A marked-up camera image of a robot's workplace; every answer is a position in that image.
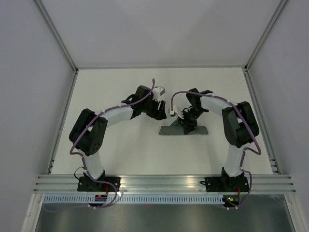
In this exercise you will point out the aluminium left side rail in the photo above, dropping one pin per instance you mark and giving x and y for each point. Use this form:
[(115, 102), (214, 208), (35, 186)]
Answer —
[(64, 111)]

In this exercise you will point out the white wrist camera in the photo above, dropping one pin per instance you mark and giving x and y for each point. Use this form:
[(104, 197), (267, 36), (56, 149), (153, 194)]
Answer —
[(158, 92), (175, 111)]

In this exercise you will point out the aluminium frame post left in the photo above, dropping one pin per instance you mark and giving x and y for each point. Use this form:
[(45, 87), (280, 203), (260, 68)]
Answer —
[(55, 34)]

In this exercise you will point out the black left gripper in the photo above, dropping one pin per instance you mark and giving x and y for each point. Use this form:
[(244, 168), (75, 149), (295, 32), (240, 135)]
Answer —
[(161, 114)]

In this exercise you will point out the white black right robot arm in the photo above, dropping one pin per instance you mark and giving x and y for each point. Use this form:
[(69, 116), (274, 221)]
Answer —
[(240, 130)]

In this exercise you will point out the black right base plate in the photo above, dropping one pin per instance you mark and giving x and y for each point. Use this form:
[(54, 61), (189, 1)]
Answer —
[(226, 184)]

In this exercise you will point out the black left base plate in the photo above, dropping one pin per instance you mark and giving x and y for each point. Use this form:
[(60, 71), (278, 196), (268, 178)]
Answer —
[(87, 185)]

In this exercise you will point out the aluminium frame post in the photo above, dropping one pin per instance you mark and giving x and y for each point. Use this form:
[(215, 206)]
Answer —
[(270, 25), (55, 34)]

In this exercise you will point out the grey cloth napkin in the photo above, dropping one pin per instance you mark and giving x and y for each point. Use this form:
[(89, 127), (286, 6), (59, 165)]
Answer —
[(175, 129)]

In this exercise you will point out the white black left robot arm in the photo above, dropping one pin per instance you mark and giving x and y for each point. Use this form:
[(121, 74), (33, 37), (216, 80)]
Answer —
[(89, 130)]

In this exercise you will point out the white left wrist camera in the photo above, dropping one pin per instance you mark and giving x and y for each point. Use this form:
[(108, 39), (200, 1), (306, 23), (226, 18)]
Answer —
[(158, 92)]

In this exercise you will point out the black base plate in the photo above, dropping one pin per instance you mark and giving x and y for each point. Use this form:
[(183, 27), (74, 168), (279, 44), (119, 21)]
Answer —
[(226, 184), (87, 185)]

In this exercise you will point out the aluminium frame post right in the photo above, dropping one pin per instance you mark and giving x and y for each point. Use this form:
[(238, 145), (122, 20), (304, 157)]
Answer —
[(270, 25)]

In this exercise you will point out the aluminium right side rail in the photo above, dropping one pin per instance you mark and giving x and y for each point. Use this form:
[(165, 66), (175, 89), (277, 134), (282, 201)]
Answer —
[(261, 122)]

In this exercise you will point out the white slotted cable duct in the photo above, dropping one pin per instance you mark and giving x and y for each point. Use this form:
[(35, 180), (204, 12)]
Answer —
[(135, 198)]

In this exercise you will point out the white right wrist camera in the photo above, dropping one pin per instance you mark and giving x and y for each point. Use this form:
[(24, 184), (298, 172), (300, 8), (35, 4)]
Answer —
[(175, 111)]

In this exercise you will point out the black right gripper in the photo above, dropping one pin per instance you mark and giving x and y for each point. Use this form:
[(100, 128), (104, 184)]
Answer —
[(188, 126)]

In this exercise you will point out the aluminium front rail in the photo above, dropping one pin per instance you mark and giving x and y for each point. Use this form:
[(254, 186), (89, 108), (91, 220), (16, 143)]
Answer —
[(159, 184)]

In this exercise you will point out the aluminium rail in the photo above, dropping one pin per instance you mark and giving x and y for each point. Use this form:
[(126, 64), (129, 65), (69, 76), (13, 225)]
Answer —
[(64, 111), (159, 184), (261, 122)]

